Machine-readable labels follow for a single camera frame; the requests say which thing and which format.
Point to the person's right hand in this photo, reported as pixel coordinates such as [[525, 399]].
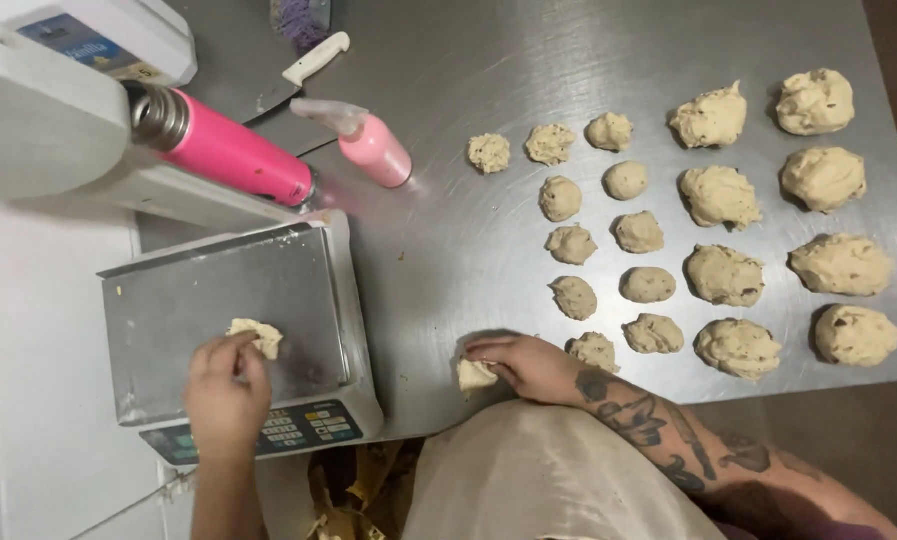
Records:
[[534, 367]]

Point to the person's left hand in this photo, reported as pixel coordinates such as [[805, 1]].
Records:
[[227, 401]]

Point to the person's right fingers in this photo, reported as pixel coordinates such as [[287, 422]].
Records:
[[487, 350]]

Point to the lumpy torn dough piece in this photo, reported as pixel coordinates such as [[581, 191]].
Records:
[[472, 377]]

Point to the beige apron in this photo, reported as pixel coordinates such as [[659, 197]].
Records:
[[538, 480]]

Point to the rows of small dough balls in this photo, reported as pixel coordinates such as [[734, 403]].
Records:
[[561, 199]]

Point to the heap of brown paper scraps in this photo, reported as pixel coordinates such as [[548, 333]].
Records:
[[358, 491]]

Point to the pink spray bottle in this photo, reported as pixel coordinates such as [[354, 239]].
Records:
[[377, 150]]

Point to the white digital kitchen scale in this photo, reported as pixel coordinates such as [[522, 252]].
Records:
[[230, 289]]

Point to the rows of large dough mounds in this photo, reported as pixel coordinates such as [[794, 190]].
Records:
[[722, 196]]

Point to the pink steel thermos bottle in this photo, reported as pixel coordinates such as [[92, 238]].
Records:
[[230, 154]]

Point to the purple bristly bundle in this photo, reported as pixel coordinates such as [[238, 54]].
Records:
[[300, 21]]

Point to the white jug with blue label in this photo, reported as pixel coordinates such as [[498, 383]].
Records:
[[110, 41]]

